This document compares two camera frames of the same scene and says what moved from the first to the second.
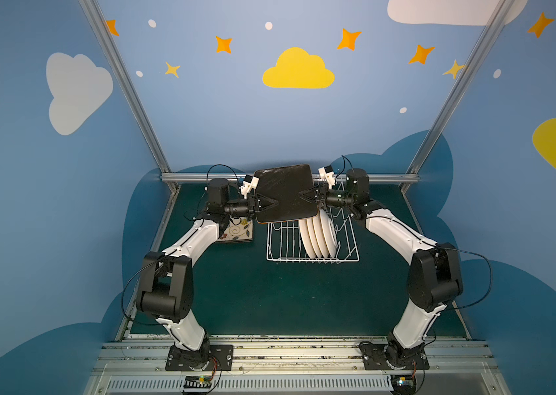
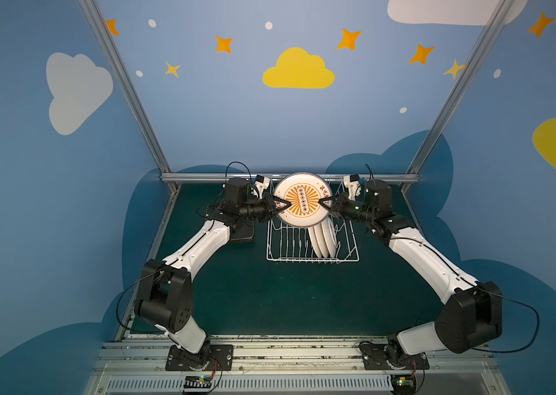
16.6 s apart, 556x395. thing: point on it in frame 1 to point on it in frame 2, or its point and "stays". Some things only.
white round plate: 312,238 stays
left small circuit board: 197,383 stays
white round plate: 305,236 to 304,191
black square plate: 283,184 to 242,230
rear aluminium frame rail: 200,176 stays
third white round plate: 320,235 stays
